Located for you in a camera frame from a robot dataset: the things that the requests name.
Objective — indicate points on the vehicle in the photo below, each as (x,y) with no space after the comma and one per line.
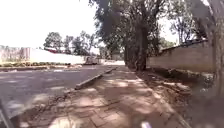
(90,60)

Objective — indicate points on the concrete kerb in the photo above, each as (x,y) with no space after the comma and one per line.
(89,81)

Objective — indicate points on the red brick path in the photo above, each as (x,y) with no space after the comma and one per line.
(115,100)

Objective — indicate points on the large dark tree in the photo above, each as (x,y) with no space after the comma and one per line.
(140,36)

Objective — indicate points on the row of trees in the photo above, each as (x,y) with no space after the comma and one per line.
(71,43)

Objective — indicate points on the grey asphalt road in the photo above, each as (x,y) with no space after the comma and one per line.
(36,83)

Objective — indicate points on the bare dirt strip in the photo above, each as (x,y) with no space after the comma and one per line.
(186,96)

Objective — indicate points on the raised road median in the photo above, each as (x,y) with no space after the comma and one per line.
(30,66)

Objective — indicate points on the tree trunk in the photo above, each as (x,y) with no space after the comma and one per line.
(218,46)

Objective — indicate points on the white boundary wall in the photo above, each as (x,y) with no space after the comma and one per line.
(56,57)

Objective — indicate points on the grey boundary wall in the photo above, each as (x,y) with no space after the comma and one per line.
(183,57)

